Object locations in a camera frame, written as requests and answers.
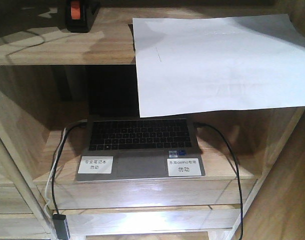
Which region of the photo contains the white paper sheet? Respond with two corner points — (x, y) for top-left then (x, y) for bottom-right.
(132, 14), (305, 118)

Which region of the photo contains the black stapler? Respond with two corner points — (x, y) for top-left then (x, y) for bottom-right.
(65, 0), (101, 33)

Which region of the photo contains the grey laptop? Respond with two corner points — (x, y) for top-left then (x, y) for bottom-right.
(76, 65), (205, 182)

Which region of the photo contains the white label right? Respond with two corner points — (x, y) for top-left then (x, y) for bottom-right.
(167, 158), (202, 177)

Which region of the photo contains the white label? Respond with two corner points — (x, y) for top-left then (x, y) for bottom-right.
(167, 158), (202, 177)
(77, 156), (114, 174)

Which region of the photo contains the white label left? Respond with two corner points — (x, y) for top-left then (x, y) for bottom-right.
(77, 156), (114, 174)

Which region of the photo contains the wooden shelf unit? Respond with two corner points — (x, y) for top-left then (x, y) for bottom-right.
(0, 0), (305, 240)

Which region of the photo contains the grey usb hub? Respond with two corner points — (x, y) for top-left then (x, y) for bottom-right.
(52, 213), (71, 240)

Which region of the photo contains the black cable right of laptop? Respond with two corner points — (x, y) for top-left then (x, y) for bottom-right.
(194, 121), (244, 240)

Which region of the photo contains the black cable of laptop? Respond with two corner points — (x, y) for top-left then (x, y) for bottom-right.
(194, 121), (244, 240)
(51, 121), (88, 215)

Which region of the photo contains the black cable left of laptop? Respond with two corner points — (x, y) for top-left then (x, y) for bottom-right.
(51, 121), (88, 215)

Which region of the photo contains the white cable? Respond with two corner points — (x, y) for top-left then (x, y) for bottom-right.
(44, 122), (81, 240)

